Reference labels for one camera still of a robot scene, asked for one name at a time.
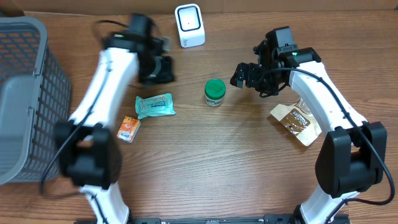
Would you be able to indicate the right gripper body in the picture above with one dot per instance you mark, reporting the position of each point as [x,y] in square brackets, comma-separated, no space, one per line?
[272,84]

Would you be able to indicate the green-lidded jar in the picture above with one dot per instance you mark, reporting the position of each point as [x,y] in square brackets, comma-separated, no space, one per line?
[215,90]

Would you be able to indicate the beige brown snack pouch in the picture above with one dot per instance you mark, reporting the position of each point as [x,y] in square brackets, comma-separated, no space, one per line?
[299,120]

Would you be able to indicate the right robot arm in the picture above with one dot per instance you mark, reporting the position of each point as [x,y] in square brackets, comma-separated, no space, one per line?
[351,159]

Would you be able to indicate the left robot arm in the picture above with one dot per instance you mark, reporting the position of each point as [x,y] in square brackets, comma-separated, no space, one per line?
[88,153]

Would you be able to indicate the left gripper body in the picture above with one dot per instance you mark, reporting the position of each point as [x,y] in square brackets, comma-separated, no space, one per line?
[158,71]

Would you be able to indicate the orange small packet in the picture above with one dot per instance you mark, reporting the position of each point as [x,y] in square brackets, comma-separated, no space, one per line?
[128,129]

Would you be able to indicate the grey plastic shopping basket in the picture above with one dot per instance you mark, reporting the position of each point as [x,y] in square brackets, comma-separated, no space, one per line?
[35,95]

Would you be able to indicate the white barcode scanner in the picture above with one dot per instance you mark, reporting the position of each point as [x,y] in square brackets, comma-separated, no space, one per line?
[190,26]

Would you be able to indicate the teal long snack packet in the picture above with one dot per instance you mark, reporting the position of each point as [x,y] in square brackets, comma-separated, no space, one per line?
[161,105]

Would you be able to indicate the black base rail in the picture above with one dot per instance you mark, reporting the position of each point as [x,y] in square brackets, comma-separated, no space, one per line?
[211,221]

